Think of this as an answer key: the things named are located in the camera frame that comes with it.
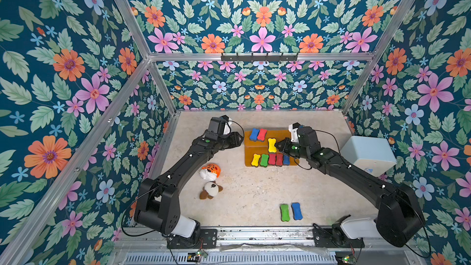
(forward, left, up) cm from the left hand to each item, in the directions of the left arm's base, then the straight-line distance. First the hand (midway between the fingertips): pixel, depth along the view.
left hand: (242, 136), depth 84 cm
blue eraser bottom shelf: (-6, -22, -15) cm, 27 cm away
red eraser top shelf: (+2, -10, -3) cm, 11 cm away
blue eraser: (+3, -6, -3) cm, 8 cm away
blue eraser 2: (-31, -22, -18) cm, 42 cm away
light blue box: (-12, -59, -4) cm, 61 cm away
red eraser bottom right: (-5, -19, -16) cm, 25 cm away
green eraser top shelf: (-32, -17, -17) cm, 40 cm away
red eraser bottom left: (-4, -15, -15) cm, 22 cm away
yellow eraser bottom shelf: (-3, -7, -16) cm, 18 cm away
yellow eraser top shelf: (-6, -13, -1) cm, 15 cm away
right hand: (-5, -14, 0) cm, 15 cm away
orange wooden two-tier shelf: (+5, -6, -18) cm, 20 cm away
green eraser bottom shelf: (-5, -11, -16) cm, 20 cm away
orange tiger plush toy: (-10, +16, -13) cm, 23 cm away
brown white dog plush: (-17, +16, -16) cm, 29 cm away
